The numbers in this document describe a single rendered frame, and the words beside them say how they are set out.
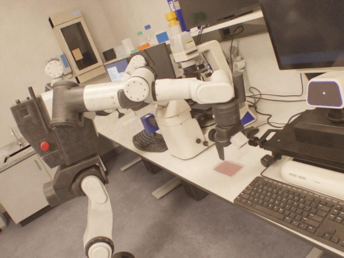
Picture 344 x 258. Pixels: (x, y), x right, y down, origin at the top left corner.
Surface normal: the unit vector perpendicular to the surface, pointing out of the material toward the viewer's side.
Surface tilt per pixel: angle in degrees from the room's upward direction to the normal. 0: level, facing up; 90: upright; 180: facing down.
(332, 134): 90
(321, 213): 5
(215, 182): 0
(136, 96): 96
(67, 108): 74
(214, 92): 99
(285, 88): 90
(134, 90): 96
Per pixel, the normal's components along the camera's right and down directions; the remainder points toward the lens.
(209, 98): -0.07, 0.53
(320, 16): -0.77, 0.51
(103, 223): 0.37, 0.20
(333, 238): -0.41, -0.83
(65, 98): -0.14, -0.17
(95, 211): 0.24, 0.59
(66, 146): 0.56, 0.31
